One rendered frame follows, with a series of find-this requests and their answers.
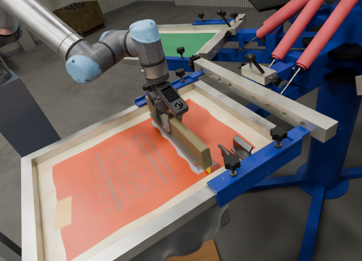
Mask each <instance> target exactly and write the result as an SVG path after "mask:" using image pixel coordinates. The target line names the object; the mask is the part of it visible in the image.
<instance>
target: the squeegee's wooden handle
mask: <svg viewBox="0 0 362 261"><path fill-rule="evenodd" d="M145 99H146V102H147V105H148V108H149V111H150V112H151V113H153V114H154V111H155V108H154V107H153V106H152V105H151V104H150V101H149V98H148V96H145ZM165 113H166V114H167V115H168V117H169V119H168V123H169V128H170V129H171V133H172V134H173V136H174V137H175V138H176V139H177V140H178V141H179V142H180V143H181V144H182V145H183V146H184V147H185V148H186V149H187V150H188V151H189V153H190V154H191V155H192V156H193V157H194V158H195V159H196V160H197V161H198V163H199V165H200V166H201V167H202V168H203V169H204V170H205V169H207V168H209V167H210V166H212V165H213V164H212V158H211V153H210V148H209V147H208V146H207V145H206V144H204V143H203V142H202V141H201V140H200V139H199V138H198V137H197V136H196V135H195V134H194V133H193V132H192V131H191V130H189V129H188V128H187V127H186V126H185V125H184V124H183V123H182V122H181V121H180V120H179V119H178V118H177V117H175V116H174V115H173V114H172V113H171V112H170V111H169V110H167V111H166V112H165ZM154 115H155V114H154Z"/></svg>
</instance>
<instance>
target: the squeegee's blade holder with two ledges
mask: <svg viewBox="0 0 362 261"><path fill-rule="evenodd" d="M149 115H150V117H151V118H152V119H153V120H154V121H155V122H156V124H157V125H158V126H159V127H160V128H161V129H162V130H163V131H164V132H165V133H166V135H167V136H168V137H169V138H170V139H171V140H172V141H173V142H174V143H175V144H176V146H177V147H178V148H179V149H180V150H181V151H182V152H183V153H184V154H185V155H186V157H187V158H188V159H189V160H190V161H191V163H193V164H194V165H195V166H197V165H199V163H198V161H197V160H196V159H195V158H194V157H193V156H192V155H191V154H190V153H189V151H188V150H187V149H186V148H185V147H184V146H183V145H182V144H181V143H180V142H179V141H178V140H177V139H176V138H175V137H174V136H173V134H172V133H168V132H166V131H165V130H164V129H163V127H162V126H161V124H160V122H159V121H158V120H157V118H156V117H155V115H154V114H153V113H150V114H149Z"/></svg>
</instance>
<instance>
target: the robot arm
mask: <svg viewBox="0 0 362 261"><path fill-rule="evenodd" d="M20 23H21V24H22V25H23V26H24V27H25V28H27V29H28V30H29V31H30V32H32V33H33V34H34V35H35V36H36V37H38V38H39V39H40V40H41V41H42V42H44V43H45V44H46V45H47V46H48V47H50V48H51V49H52V50H54V51H55V52H56V53H57V54H58V55H60V56H61V57H62V58H63V59H65V60H66V61H67V62H66V69H67V71H68V73H69V74H70V75H71V76H72V78H73V79H74V80H75V81H76V82H78V83H80V84H88V83H90V82H92V81H94V80H95V79H97V78H99V77H100V76H101V75H102V74H103V73H104V72H106V71H107V70H108V69H110V68H111V67H113V66H114V65H115V64H117V63H118V62H120V61H121V60H122V59H124V58H126V57H138V59H139V61H140V64H141V67H142V69H141V72H142V73H144V76H145V78H146V81H147V83H148V84H151V86H150V89H149V90H147V91H146V92H147V95H148V98H149V101H150V104H151V105H152V106H153V107H154V108H155V111H154V114H155V117H156V118H157V120H158V121H159V122H160V124H161V126H162V127H163V129H164V130H165V131H166V132H168V133H170V132H171V129H170V128H169V123H168V119H169V117H168V115H167V114H166V113H165V112H166V111H167V110H169V109H170V110H171V112H172V113H173V114H174V116H175V117H177V118H178V119H179V120H180V121H181V122H182V119H183V114H184V113H186V112H188V110H189V106H188V105H187V104H186V102H185V101H184V100H183V99H182V97H181V96H180V95H179V94H178V92H177V91H176V90H175V89H174V87H173V86H172V84H171V83H170V82H169V81H167V82H166V80H167V79H168V78H169V72H168V71H169V69H168V64H167V61H166V58H165V54H164V51H163V46H162V42H161V35H160V33H159V31H158V28H157V25H156V23H155V21H153V20H151V19H145V20H140V21H137V22H135V23H133V24H131V25H130V27H129V30H111V31H106V32H104V33H103V34H102V35H101V38H100V40H99V41H98V42H96V43H94V44H93V45H91V44H90V43H89V42H87V41H86V40H85V39H84V38H83V37H82V36H80V35H79V34H78V33H76V32H75V31H74V30H73V29H72V28H71V27H69V26H68V25H67V24H66V23H65V22H63V21H62V20H61V19H60V18H59V17H57V16H56V15H55V14H54V13H53V12H52V11H50V10H49V9H48V8H47V7H46V6H44V5H43V4H42V3H41V2H40V1H38V0H0V48H2V47H4V46H6V45H8V44H10V43H14V42H16V41H17V40H18V39H20V38H21V37H22V34H23V31H22V29H21V25H20ZM11 77H12V75H11V73H10V72H9V71H8V70H7V69H6V68H5V67H4V66H2V65H1V64H0V85H2V84H3V83H5V82H7V80H9V79H10V78H11Z"/></svg>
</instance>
